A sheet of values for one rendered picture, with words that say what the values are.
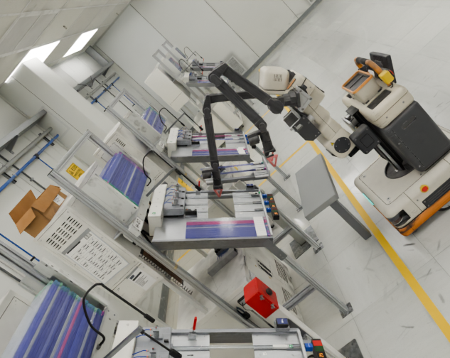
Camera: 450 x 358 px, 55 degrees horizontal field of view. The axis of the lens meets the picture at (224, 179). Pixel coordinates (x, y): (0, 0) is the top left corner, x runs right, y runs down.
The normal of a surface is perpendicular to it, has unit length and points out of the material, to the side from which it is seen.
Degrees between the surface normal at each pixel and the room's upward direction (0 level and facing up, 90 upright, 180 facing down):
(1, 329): 90
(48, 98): 90
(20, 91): 90
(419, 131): 90
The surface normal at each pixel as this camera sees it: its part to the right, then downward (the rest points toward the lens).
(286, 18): 0.04, 0.39
